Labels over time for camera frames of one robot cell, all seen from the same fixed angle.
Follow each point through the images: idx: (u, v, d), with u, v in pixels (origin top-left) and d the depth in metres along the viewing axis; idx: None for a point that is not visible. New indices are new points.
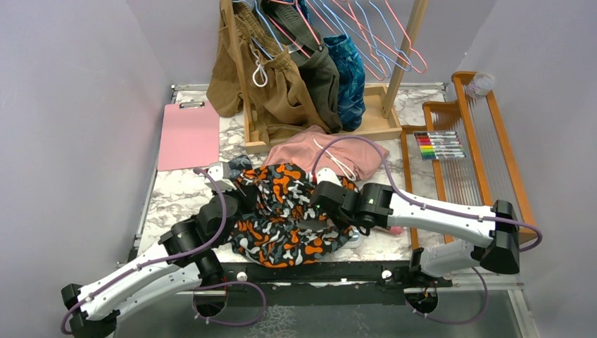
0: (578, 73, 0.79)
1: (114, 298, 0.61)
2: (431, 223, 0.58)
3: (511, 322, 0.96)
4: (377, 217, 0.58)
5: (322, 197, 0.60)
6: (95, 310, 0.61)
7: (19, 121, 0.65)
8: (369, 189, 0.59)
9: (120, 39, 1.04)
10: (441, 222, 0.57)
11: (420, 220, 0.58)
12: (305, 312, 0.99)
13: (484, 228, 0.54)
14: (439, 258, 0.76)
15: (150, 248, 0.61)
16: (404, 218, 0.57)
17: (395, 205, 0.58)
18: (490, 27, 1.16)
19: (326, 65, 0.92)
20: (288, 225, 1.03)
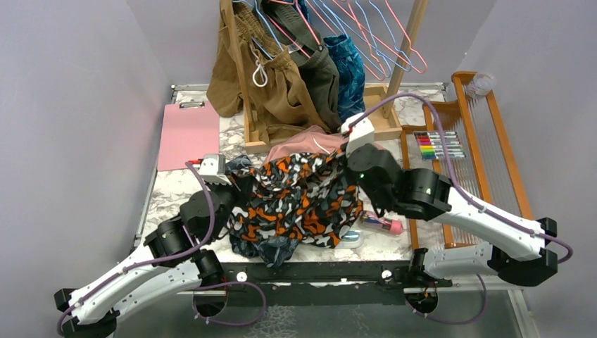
0: (578, 74, 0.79)
1: (103, 301, 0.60)
2: (486, 229, 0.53)
3: (512, 323, 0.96)
4: (426, 208, 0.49)
5: (375, 167, 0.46)
6: (86, 314, 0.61)
7: (19, 121, 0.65)
8: (424, 174, 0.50)
9: (120, 39, 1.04)
10: (496, 231, 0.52)
11: (474, 222, 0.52)
12: (305, 311, 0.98)
13: (535, 244, 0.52)
14: (450, 262, 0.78)
15: (134, 251, 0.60)
16: (460, 217, 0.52)
17: (453, 203, 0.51)
18: (490, 27, 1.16)
19: (326, 65, 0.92)
20: (296, 192, 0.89)
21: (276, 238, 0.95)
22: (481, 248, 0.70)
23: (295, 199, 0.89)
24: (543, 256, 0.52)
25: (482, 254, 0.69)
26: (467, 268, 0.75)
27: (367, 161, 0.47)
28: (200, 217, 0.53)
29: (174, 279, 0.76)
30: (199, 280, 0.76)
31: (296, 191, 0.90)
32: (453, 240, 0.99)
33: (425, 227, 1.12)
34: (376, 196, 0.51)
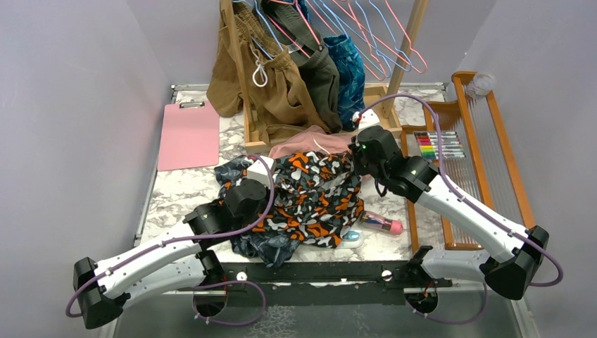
0: (577, 74, 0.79)
1: (136, 273, 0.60)
2: (462, 216, 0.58)
3: (512, 322, 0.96)
4: (410, 188, 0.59)
5: (374, 143, 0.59)
6: (114, 285, 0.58)
7: (20, 120, 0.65)
8: (417, 161, 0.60)
9: (120, 39, 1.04)
10: (471, 220, 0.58)
11: (452, 209, 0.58)
12: (305, 311, 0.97)
13: (510, 243, 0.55)
14: (447, 260, 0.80)
15: (174, 227, 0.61)
16: (436, 201, 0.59)
17: (433, 187, 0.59)
18: (490, 27, 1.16)
19: (326, 65, 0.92)
20: (314, 196, 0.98)
21: (276, 237, 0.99)
22: (478, 253, 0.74)
23: (314, 203, 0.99)
24: (515, 255, 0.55)
25: (478, 258, 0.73)
26: (461, 272, 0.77)
27: (369, 136, 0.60)
28: (253, 205, 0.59)
29: (181, 272, 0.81)
30: (203, 275, 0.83)
31: (315, 193, 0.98)
32: (453, 240, 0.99)
33: (425, 227, 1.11)
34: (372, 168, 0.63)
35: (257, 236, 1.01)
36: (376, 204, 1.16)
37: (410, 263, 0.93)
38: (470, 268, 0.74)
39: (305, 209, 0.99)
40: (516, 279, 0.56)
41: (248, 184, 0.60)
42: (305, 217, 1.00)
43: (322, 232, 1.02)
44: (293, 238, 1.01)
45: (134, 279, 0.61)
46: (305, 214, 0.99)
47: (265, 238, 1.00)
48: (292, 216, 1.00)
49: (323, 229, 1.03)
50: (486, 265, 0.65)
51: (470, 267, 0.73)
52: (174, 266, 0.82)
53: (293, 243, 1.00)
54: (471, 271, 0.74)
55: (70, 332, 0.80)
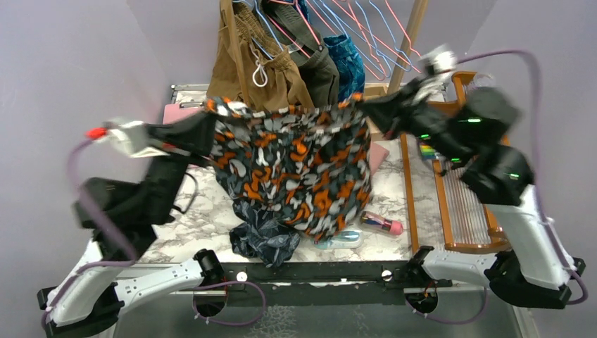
0: (576, 74, 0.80)
1: (73, 303, 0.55)
2: (533, 240, 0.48)
3: (512, 322, 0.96)
4: (500, 191, 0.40)
5: (496, 124, 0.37)
6: (60, 317, 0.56)
7: (20, 122, 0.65)
8: (506, 152, 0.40)
9: (120, 39, 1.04)
10: (542, 248, 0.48)
11: (531, 233, 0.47)
12: (305, 311, 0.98)
13: (561, 276, 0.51)
14: (450, 263, 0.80)
15: (88, 249, 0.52)
16: (519, 216, 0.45)
17: (525, 201, 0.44)
18: (490, 27, 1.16)
19: (326, 65, 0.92)
20: (285, 139, 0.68)
21: (275, 238, 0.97)
22: (482, 258, 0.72)
23: (282, 146, 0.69)
24: (560, 289, 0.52)
25: (483, 263, 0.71)
26: (464, 275, 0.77)
27: (493, 110, 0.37)
28: (117, 219, 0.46)
29: (178, 274, 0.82)
30: (201, 276, 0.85)
31: (288, 136, 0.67)
32: (453, 240, 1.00)
33: (425, 227, 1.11)
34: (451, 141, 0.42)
35: (256, 236, 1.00)
36: (376, 204, 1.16)
37: (410, 263, 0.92)
38: (474, 272, 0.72)
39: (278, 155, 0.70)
40: (537, 301, 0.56)
41: (101, 194, 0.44)
42: (286, 166, 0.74)
43: (324, 203, 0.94)
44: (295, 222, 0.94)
45: (85, 302, 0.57)
46: (286, 163, 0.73)
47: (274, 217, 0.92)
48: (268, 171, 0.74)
49: (322, 189, 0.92)
50: (490, 271, 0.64)
51: (475, 272, 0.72)
52: (170, 271, 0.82)
53: (303, 223, 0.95)
54: (474, 275, 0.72)
55: None
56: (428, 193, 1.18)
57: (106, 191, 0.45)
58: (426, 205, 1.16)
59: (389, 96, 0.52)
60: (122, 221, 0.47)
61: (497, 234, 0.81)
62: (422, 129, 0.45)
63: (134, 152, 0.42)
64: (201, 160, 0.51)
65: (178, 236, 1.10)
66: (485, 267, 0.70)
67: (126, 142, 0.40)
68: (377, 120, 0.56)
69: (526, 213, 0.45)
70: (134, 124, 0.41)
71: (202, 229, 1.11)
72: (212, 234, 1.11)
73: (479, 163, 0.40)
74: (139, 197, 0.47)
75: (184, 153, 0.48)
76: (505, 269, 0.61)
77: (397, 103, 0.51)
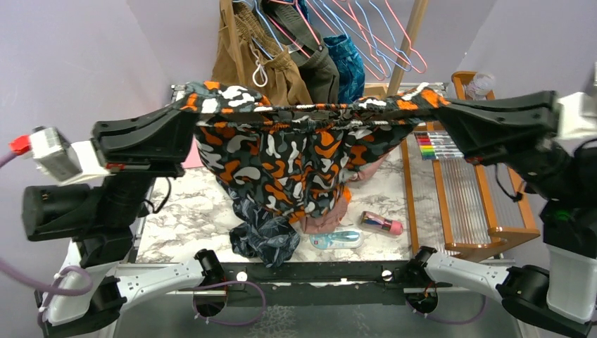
0: (576, 74, 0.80)
1: (65, 303, 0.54)
2: (588, 282, 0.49)
3: (511, 322, 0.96)
4: (590, 241, 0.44)
5: None
6: (55, 316, 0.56)
7: (20, 120, 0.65)
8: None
9: (120, 39, 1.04)
10: (592, 290, 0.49)
11: (591, 279, 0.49)
12: (305, 311, 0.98)
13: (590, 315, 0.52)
14: (457, 270, 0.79)
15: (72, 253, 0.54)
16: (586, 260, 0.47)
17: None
18: (490, 27, 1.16)
19: (326, 65, 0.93)
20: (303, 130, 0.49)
21: (275, 238, 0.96)
22: (493, 270, 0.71)
23: (304, 134, 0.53)
24: (585, 325, 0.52)
25: (494, 276, 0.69)
26: (472, 284, 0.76)
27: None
28: (67, 229, 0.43)
29: (179, 273, 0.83)
30: (202, 275, 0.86)
31: (308, 127, 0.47)
32: (453, 240, 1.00)
33: (425, 227, 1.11)
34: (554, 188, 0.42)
35: (256, 236, 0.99)
36: (376, 204, 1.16)
37: (410, 263, 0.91)
38: (484, 285, 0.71)
39: (297, 148, 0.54)
40: (548, 324, 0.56)
41: (43, 209, 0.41)
42: (310, 158, 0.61)
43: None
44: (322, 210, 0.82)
45: (80, 301, 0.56)
46: (310, 154, 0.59)
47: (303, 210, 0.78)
48: (288, 168, 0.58)
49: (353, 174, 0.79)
50: (503, 287, 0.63)
51: (485, 285, 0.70)
52: (172, 269, 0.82)
53: (331, 206, 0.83)
54: (484, 287, 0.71)
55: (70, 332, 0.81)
56: (428, 193, 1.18)
57: (40, 201, 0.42)
58: (426, 205, 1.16)
59: (491, 118, 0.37)
60: (80, 229, 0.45)
61: (497, 233, 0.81)
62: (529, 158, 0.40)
63: (60, 181, 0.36)
64: (169, 169, 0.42)
65: (178, 236, 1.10)
66: (497, 282, 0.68)
67: (47, 173, 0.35)
68: (453, 130, 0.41)
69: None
70: (52, 151, 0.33)
71: (202, 229, 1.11)
72: (212, 234, 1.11)
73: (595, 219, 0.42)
74: (89, 208, 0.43)
75: (140, 166, 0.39)
76: (519, 286, 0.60)
77: (527, 136, 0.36)
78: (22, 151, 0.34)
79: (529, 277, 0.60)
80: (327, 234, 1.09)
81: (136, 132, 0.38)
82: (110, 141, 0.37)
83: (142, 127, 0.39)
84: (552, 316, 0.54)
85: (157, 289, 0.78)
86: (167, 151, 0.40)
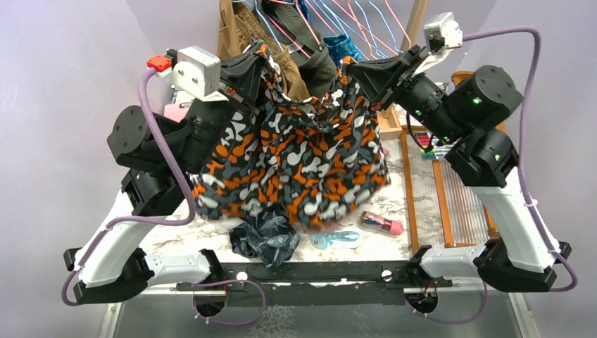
0: (576, 74, 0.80)
1: (107, 262, 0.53)
2: (520, 224, 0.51)
3: (512, 324, 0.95)
4: (484, 172, 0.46)
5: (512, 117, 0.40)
6: (91, 277, 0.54)
7: (21, 120, 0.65)
8: (491, 134, 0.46)
9: (121, 38, 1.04)
10: (525, 229, 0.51)
11: (512, 213, 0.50)
12: (305, 311, 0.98)
13: (543, 260, 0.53)
14: (443, 258, 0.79)
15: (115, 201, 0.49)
16: (504, 199, 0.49)
17: (507, 182, 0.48)
18: (490, 27, 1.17)
19: (326, 65, 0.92)
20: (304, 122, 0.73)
21: (275, 238, 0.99)
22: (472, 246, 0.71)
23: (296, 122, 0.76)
24: (545, 273, 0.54)
25: (473, 251, 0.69)
26: (457, 267, 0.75)
27: (496, 93, 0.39)
28: (145, 160, 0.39)
29: (191, 263, 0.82)
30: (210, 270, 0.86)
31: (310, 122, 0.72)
32: (453, 240, 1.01)
33: (425, 227, 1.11)
34: (442, 122, 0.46)
35: (256, 236, 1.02)
36: (376, 204, 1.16)
37: (410, 263, 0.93)
38: (465, 264, 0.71)
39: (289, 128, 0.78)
40: (529, 285, 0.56)
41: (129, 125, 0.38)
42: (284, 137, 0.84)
43: (341, 188, 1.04)
44: (317, 215, 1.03)
45: (120, 260, 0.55)
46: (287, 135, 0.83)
47: (280, 190, 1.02)
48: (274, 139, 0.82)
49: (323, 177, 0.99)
50: (479, 258, 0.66)
51: (466, 263, 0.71)
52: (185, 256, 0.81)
53: (311, 204, 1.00)
54: (465, 266, 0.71)
55: (70, 332, 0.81)
56: (428, 193, 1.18)
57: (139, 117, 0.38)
58: (426, 205, 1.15)
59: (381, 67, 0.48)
60: (158, 163, 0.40)
61: (498, 233, 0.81)
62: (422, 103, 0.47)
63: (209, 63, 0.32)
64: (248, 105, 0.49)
65: (177, 236, 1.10)
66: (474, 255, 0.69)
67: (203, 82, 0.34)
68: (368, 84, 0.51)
69: (508, 194, 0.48)
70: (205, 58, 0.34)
71: (202, 229, 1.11)
72: (212, 234, 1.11)
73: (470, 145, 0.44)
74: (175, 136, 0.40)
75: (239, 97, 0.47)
76: (492, 255, 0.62)
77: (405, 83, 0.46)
78: (165, 67, 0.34)
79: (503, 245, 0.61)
80: (327, 234, 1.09)
81: (235, 70, 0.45)
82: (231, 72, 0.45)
83: (238, 67, 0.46)
84: (519, 272, 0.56)
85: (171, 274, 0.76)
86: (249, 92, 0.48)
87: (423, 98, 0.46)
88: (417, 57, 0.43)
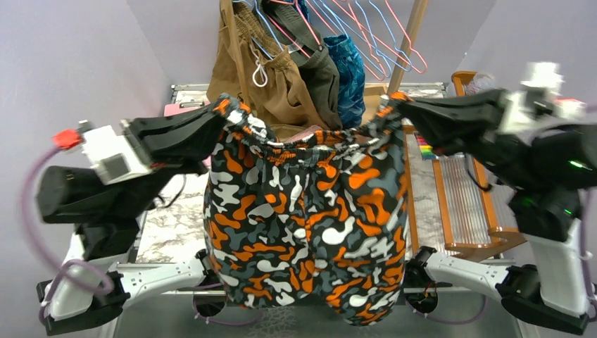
0: (577, 74, 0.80)
1: (66, 297, 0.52)
2: (574, 275, 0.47)
3: (512, 322, 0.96)
4: (552, 224, 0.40)
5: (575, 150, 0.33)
6: (55, 310, 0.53)
7: (20, 120, 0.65)
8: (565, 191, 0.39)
9: (120, 38, 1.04)
10: (575, 278, 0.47)
11: (567, 263, 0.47)
12: (305, 311, 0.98)
13: (583, 304, 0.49)
14: (455, 270, 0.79)
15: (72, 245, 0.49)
16: (564, 250, 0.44)
17: (572, 237, 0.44)
18: (490, 27, 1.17)
19: (326, 65, 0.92)
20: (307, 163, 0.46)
21: None
22: (492, 269, 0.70)
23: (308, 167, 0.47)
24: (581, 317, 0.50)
25: (493, 274, 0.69)
26: (471, 282, 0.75)
27: None
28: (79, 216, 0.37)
29: (181, 272, 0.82)
30: (203, 274, 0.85)
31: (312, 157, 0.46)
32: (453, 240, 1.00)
33: (425, 227, 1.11)
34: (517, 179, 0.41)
35: None
36: None
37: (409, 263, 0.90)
38: (483, 284, 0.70)
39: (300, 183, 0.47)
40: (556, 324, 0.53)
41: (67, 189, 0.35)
42: (314, 203, 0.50)
43: (379, 215, 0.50)
44: (341, 253, 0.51)
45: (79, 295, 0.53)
46: (312, 194, 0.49)
47: (317, 279, 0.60)
48: (288, 206, 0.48)
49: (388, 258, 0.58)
50: (503, 287, 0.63)
51: (485, 284, 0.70)
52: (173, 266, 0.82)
53: (335, 230, 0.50)
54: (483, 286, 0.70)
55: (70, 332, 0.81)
56: (428, 193, 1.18)
57: (66, 181, 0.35)
58: (426, 205, 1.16)
59: (445, 113, 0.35)
60: (94, 215, 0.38)
61: (497, 234, 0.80)
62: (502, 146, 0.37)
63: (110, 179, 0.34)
64: (193, 166, 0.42)
65: (177, 236, 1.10)
66: (496, 280, 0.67)
67: (103, 172, 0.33)
68: (418, 126, 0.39)
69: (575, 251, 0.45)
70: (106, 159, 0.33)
71: (202, 229, 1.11)
72: None
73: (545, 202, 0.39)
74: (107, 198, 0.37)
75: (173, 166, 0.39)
76: (519, 286, 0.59)
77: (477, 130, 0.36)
78: (71, 146, 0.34)
79: (529, 277, 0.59)
80: None
81: (174, 133, 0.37)
82: (157, 141, 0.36)
83: (179, 127, 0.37)
84: (552, 313, 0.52)
85: (158, 286, 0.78)
86: (197, 151, 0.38)
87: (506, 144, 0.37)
88: (501, 106, 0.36)
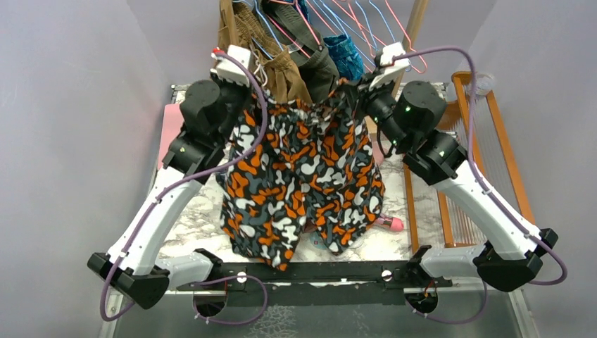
0: (576, 74, 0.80)
1: (153, 239, 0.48)
2: (484, 212, 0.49)
3: (512, 323, 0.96)
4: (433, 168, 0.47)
5: (424, 111, 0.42)
6: (139, 260, 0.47)
7: (21, 120, 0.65)
8: (443, 137, 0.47)
9: (121, 38, 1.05)
10: (486, 212, 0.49)
11: (473, 202, 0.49)
12: (305, 311, 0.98)
13: (524, 245, 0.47)
14: (444, 258, 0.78)
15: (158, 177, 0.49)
16: (460, 190, 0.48)
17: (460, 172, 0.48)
18: (490, 27, 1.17)
19: (326, 65, 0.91)
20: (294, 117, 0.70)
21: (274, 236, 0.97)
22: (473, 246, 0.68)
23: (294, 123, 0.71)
24: (526, 258, 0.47)
25: (473, 252, 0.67)
26: (455, 265, 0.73)
27: (420, 101, 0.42)
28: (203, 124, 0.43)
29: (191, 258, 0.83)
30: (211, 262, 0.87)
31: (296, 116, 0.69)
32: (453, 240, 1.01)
33: (425, 227, 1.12)
34: None
35: None
36: None
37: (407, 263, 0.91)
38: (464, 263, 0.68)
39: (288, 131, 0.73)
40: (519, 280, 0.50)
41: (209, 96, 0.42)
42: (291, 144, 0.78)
43: (332, 153, 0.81)
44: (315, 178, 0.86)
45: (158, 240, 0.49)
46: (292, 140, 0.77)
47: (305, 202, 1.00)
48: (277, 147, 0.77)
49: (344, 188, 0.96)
50: (478, 258, 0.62)
51: (467, 263, 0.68)
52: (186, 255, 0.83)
53: (308, 165, 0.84)
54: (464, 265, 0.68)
55: (70, 331, 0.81)
56: (428, 193, 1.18)
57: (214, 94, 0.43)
58: (426, 205, 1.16)
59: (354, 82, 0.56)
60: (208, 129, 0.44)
61: None
62: (377, 112, 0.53)
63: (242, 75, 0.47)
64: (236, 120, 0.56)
65: (177, 236, 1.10)
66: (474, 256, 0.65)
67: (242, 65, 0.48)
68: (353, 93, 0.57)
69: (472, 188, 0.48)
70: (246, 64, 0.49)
71: (202, 229, 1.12)
72: (212, 234, 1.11)
73: (415, 145, 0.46)
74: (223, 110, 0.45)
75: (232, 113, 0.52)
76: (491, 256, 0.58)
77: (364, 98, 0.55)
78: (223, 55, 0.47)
79: None
80: None
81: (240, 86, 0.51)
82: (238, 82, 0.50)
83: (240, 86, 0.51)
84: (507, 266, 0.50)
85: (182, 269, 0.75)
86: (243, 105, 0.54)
87: (377, 108, 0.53)
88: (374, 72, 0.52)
